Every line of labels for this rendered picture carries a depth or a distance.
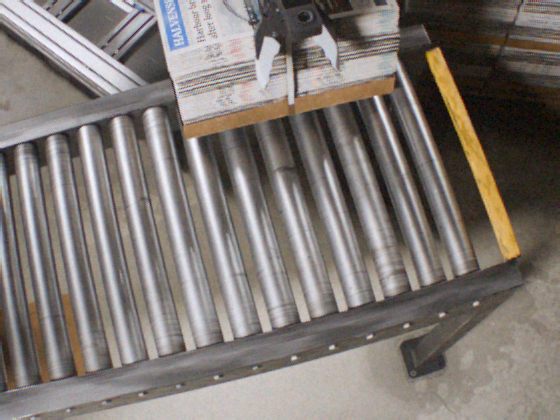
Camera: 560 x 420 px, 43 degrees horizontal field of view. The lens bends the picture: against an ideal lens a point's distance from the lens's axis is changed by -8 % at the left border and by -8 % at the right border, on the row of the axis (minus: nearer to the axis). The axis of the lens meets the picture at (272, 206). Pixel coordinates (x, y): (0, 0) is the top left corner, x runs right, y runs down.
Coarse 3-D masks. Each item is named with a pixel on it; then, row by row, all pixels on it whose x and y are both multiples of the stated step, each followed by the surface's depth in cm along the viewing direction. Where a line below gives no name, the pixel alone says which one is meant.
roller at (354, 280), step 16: (304, 112) 136; (304, 128) 135; (320, 128) 136; (304, 144) 135; (320, 144) 134; (304, 160) 135; (320, 160) 133; (320, 176) 132; (336, 176) 133; (320, 192) 131; (336, 192) 131; (320, 208) 131; (336, 208) 130; (336, 224) 129; (352, 224) 130; (336, 240) 128; (352, 240) 128; (336, 256) 128; (352, 256) 127; (352, 272) 126; (352, 288) 125; (368, 288) 125; (352, 304) 125
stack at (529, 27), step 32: (416, 0) 177; (448, 0) 176; (480, 0) 174; (512, 0) 172; (544, 0) 171; (480, 32) 187; (512, 32) 185; (544, 32) 184; (448, 64) 204; (480, 64) 203; (512, 64) 200; (544, 64) 198; (512, 96) 215; (544, 96) 213
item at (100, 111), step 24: (408, 48) 141; (408, 72) 151; (120, 96) 138; (144, 96) 138; (168, 96) 138; (24, 120) 136; (48, 120) 136; (72, 120) 136; (96, 120) 136; (0, 144) 135; (72, 144) 141
